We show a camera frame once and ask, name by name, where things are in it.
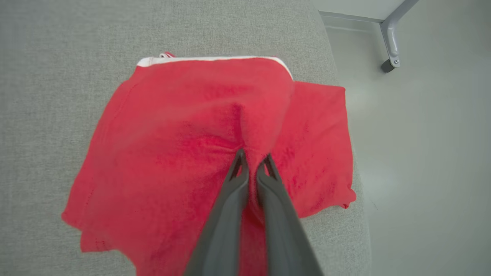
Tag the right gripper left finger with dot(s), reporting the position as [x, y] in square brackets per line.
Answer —
[226, 222]

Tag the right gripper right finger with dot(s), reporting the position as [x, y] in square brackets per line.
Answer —
[282, 230]

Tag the red shorts white side stripes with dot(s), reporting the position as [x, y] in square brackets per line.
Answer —
[168, 153]

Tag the grey metal partition post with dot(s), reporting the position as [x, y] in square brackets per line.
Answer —
[391, 38]

